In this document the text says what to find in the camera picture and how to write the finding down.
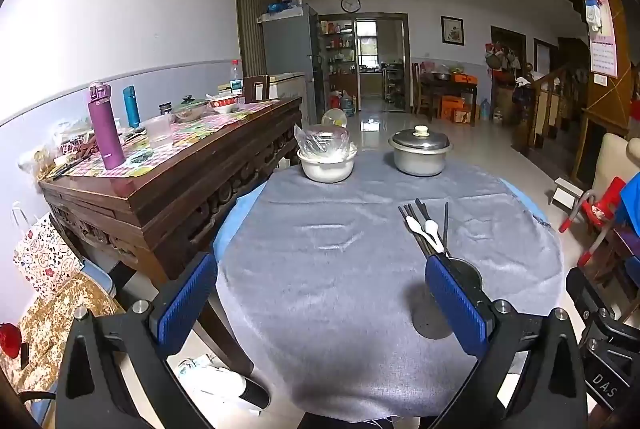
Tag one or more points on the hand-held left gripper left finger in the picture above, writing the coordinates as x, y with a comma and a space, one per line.
185, 299

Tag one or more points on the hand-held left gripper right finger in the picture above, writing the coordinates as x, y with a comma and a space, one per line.
455, 309

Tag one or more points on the black utensil holder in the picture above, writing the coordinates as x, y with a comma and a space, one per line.
467, 276

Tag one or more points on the bundle of dark chopsticks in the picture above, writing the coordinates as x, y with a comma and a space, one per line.
445, 229

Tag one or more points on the white plastic spoon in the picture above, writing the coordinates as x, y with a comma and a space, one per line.
431, 227
413, 224

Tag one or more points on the blue table cover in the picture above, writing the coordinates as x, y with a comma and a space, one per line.
235, 219

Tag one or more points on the carved wooden sideboard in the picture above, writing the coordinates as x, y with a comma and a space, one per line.
175, 204

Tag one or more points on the white shoe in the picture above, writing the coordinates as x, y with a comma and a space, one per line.
230, 389

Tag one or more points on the golden floral fabric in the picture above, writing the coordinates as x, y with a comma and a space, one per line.
55, 319

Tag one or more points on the grey tablecloth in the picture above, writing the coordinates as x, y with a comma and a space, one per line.
325, 284

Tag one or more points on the patterned gift bag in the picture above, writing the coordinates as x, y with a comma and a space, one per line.
45, 254

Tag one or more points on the metal pot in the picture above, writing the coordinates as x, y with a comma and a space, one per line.
420, 164

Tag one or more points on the red plastic chair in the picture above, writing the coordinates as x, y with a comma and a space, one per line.
602, 209

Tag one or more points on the white step stool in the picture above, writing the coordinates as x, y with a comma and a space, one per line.
567, 189

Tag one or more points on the clear plastic container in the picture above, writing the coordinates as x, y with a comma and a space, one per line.
158, 131

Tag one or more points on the colourful checked sideboard cover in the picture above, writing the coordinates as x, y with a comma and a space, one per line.
200, 129

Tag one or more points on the metal pot lid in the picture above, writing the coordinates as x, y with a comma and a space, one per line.
420, 140

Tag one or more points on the red round object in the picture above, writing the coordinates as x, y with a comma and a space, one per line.
9, 341

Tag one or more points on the purple drinking bottle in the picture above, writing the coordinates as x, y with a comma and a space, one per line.
107, 129

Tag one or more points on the glass bowl with lid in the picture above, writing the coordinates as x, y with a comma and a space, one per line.
191, 109

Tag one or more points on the white bowl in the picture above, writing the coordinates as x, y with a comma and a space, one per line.
325, 169

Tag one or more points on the blue drinking bottle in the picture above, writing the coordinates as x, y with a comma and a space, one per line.
132, 109

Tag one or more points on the red patterned bowl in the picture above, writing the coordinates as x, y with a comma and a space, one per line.
224, 105

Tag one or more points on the snack bags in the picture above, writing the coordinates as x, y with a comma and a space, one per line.
55, 149

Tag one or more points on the orange cardboard boxes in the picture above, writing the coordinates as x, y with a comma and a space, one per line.
455, 109

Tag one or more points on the beige sofa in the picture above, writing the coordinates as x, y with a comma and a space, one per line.
612, 159

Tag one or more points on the blue water jug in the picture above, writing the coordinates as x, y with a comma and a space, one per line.
348, 104
485, 110

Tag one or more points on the clear plastic bag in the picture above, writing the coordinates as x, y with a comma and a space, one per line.
320, 139

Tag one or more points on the wooden chair back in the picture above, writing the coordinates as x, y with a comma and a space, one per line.
256, 88

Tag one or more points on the wooden stair railing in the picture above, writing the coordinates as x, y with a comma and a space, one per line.
545, 104

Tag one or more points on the dark wooden side table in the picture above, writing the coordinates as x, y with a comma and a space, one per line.
450, 84

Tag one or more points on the clear red-capped water bottle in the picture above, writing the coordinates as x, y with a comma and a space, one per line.
236, 79

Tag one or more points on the white chest freezer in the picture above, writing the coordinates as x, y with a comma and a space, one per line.
290, 89

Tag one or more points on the hanging bags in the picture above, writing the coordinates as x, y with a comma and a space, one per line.
500, 56

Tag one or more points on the grey refrigerator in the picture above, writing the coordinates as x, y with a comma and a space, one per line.
287, 44

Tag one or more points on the kitchen shelf with bottles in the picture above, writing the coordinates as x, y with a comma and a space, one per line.
340, 49

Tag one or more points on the brown wooden door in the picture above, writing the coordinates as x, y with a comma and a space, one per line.
255, 19

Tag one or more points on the blue bags on refrigerator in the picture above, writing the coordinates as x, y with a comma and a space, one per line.
282, 5

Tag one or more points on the framed wall picture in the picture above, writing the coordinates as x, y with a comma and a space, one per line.
452, 30

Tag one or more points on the pink wall calendar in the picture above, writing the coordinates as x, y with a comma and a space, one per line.
602, 44

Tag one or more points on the round wall clock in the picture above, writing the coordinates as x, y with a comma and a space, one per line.
350, 3

